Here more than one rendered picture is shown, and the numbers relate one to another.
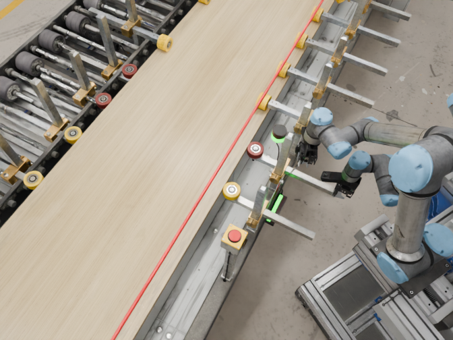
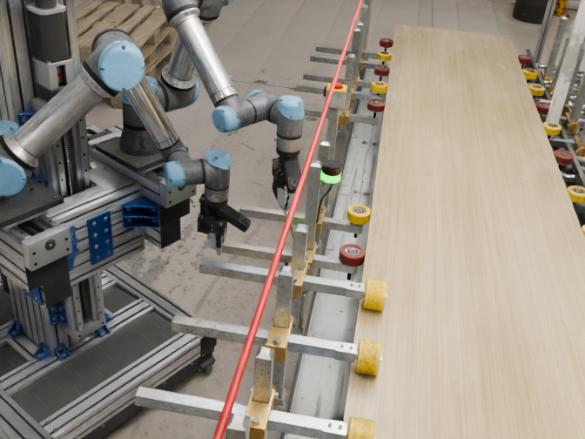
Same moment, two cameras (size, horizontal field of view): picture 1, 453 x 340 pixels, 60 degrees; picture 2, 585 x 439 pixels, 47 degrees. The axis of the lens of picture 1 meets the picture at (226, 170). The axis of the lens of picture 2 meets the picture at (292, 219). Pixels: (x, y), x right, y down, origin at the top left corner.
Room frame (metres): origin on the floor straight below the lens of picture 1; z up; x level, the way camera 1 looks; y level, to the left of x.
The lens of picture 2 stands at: (2.64, -0.79, 2.09)
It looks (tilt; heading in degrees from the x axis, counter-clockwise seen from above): 32 degrees down; 164
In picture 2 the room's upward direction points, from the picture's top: 5 degrees clockwise
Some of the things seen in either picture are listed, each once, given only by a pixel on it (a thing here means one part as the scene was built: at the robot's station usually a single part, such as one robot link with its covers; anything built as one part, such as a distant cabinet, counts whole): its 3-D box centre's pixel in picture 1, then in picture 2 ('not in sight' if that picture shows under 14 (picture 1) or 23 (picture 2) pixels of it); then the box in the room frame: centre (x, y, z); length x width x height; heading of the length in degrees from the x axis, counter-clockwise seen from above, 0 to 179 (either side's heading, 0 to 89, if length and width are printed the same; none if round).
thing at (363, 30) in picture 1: (356, 27); not in sight; (1.88, -0.67, 0.95); 0.50 x 0.04 x 0.04; 67
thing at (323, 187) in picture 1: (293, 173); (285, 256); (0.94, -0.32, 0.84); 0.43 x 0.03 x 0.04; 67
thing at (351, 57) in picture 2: not in sight; (346, 103); (-0.22, 0.24, 0.87); 0.03 x 0.03 x 0.48; 67
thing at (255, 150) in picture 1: (254, 154); (351, 264); (1.02, -0.13, 0.85); 0.08 x 0.08 x 0.11
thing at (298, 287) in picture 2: (303, 121); (296, 277); (1.18, -0.35, 0.95); 0.13 x 0.06 x 0.05; 157
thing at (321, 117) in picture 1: (319, 123); (289, 117); (0.90, -0.33, 1.31); 0.09 x 0.08 x 0.11; 32
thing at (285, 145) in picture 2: (315, 135); (287, 141); (0.90, -0.33, 1.23); 0.08 x 0.08 x 0.05
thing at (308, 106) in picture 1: (298, 133); (295, 295); (1.16, -0.34, 0.86); 0.03 x 0.03 x 0.48; 67
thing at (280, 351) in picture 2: (321, 86); (279, 335); (1.41, -0.45, 0.95); 0.13 x 0.06 x 0.05; 157
